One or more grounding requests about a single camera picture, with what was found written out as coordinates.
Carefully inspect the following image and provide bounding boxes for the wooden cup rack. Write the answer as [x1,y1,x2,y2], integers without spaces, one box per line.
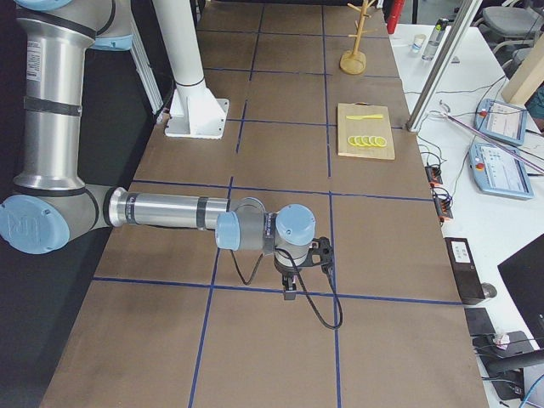
[339,0,377,75]

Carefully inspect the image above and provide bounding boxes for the bamboo cutting board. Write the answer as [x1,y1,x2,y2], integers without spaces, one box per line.
[337,103,395,161]

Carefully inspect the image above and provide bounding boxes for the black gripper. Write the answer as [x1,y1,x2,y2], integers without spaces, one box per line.
[274,253,305,301]

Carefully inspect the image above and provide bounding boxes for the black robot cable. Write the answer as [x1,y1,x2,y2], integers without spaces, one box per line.
[229,248,343,330]

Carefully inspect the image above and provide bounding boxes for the teach pendant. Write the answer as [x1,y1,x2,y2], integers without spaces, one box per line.
[474,99,528,146]
[469,143,534,200]

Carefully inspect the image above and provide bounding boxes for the aluminium frame post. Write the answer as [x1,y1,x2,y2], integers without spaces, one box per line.
[406,0,482,132]

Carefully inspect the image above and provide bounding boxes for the near teach pendant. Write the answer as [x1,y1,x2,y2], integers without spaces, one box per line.
[469,143,534,200]

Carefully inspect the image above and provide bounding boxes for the white pedestal column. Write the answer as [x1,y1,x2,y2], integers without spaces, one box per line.
[153,0,230,139]

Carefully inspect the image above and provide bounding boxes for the black box with label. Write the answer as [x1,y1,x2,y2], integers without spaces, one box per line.
[445,237,485,305]

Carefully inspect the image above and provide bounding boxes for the red fire extinguisher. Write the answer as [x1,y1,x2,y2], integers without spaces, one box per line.
[387,0,405,34]

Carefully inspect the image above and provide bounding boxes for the far teach pendant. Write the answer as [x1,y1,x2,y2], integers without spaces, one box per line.
[474,99,528,146]

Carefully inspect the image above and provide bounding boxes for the grabber reach tool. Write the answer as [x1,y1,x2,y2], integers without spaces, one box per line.
[439,100,544,174]

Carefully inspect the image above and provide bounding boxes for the black monitor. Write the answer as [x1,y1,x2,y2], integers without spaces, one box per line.
[498,237,543,346]

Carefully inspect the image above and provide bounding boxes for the water bottle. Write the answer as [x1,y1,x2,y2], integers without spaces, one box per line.
[422,18,449,61]

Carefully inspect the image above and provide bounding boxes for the yellow plastic knife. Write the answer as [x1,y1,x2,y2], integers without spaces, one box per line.
[344,114,383,121]

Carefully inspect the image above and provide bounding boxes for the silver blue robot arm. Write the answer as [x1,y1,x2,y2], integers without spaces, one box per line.
[1,1,319,300]

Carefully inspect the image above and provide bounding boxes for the paper cup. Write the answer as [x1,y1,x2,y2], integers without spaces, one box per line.
[411,34,426,54]

